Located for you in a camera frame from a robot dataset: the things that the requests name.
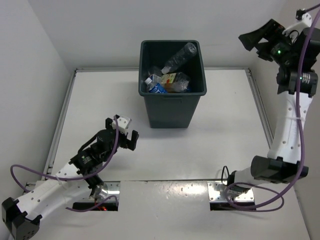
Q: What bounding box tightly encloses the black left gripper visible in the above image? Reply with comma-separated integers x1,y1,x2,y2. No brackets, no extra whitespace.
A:
101,117,139,162

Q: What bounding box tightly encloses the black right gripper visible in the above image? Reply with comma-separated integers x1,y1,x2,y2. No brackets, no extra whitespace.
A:
238,19,294,67

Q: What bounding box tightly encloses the blue label water bottle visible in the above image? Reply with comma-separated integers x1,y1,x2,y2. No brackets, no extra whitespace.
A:
144,77,167,94

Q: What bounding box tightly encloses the clear bottle red blue label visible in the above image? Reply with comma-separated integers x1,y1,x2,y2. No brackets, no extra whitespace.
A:
147,66,163,83

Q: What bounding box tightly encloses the apple label clear bottle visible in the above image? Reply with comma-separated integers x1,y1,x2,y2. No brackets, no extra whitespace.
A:
159,72,191,93

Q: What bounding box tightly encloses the clear ribbed bottle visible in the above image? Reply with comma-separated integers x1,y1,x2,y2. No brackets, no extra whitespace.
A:
161,42,198,75

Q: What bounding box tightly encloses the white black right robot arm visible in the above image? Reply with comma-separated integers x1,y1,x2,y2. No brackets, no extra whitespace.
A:
227,19,320,193

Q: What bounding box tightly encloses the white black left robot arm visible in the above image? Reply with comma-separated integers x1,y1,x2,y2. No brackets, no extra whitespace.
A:
1,115,139,240

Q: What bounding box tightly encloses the dark green plastic bin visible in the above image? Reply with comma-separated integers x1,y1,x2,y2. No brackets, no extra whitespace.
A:
138,40,207,129

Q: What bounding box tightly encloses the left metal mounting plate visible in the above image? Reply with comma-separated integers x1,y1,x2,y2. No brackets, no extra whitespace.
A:
89,181,120,202

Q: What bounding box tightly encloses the metal mounting plate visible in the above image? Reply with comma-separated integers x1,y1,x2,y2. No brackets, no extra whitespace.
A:
89,181,120,202
207,180,255,204

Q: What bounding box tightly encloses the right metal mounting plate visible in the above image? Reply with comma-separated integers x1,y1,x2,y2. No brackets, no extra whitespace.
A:
207,180,255,204

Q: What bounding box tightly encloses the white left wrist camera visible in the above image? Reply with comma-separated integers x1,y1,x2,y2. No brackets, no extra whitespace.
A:
111,115,132,135

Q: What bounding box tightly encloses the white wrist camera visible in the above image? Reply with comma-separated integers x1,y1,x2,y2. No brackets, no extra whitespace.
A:
282,9,312,36
111,115,132,135

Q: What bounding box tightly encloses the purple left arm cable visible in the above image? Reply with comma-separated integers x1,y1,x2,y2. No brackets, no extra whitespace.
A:
9,114,121,213

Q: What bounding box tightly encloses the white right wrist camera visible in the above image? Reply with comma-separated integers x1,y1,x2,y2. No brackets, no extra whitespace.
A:
282,9,312,36

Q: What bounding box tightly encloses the right aluminium frame rail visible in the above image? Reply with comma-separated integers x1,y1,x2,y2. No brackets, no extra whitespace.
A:
246,67,312,240

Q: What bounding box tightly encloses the aluminium frame rail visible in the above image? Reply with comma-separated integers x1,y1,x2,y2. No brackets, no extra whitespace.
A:
75,67,250,73
7,69,77,240
246,67,312,240

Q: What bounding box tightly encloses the back aluminium frame rail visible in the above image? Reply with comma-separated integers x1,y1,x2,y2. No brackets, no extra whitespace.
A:
75,67,250,73

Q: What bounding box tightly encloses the left aluminium frame rail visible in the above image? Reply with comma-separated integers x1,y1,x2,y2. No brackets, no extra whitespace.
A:
7,69,77,240

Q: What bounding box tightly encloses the black thin cable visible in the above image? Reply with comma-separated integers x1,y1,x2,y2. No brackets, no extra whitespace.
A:
221,165,231,187

